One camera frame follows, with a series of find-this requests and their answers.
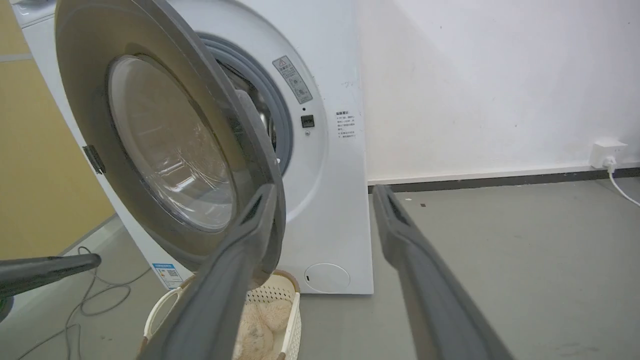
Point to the white plastic laundry basket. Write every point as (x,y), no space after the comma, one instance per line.
(290,320)

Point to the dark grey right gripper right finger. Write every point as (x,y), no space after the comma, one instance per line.
(430,290)

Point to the white front-load washing machine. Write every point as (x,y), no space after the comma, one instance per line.
(325,150)

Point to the grey round washing machine door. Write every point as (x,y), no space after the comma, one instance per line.
(165,135)

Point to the beige cloth in basket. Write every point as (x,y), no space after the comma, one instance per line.
(262,327)

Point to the dark grey pointed right gripper left finger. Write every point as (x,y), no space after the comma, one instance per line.
(45,270)

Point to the white wall power plug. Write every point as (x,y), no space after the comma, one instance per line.
(606,153)

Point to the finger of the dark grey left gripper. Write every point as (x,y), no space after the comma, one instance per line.
(220,290)

